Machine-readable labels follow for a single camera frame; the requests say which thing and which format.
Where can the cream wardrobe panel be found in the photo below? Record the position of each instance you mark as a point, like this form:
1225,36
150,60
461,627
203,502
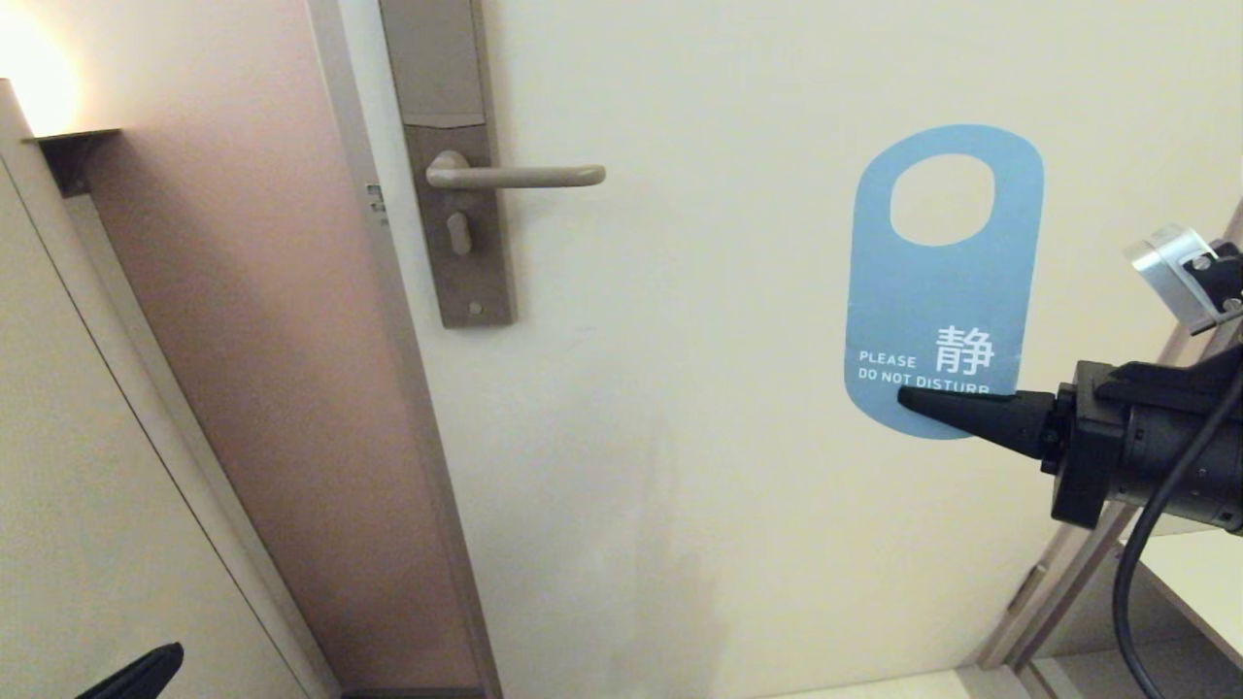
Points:
87,485

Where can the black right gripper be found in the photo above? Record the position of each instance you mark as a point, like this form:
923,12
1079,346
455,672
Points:
1146,447

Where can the white closet shelf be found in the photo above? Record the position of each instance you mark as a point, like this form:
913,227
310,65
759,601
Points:
1194,582

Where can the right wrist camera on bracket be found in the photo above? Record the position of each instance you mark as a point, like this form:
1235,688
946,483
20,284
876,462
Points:
1180,272

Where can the white door hanger sign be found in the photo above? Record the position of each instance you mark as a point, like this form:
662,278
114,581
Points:
937,291

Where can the pale beige peanut-shaped object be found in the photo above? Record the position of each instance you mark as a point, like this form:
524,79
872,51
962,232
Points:
459,233

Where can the cream white door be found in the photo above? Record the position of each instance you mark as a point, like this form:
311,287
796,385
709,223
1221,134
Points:
680,485

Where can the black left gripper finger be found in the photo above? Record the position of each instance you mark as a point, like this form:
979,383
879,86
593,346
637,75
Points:
136,677

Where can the taupe frame hinge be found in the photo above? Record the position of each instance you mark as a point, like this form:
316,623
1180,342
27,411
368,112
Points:
1025,587

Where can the bronze door lock plate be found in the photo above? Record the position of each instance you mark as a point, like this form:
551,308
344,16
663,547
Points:
437,58

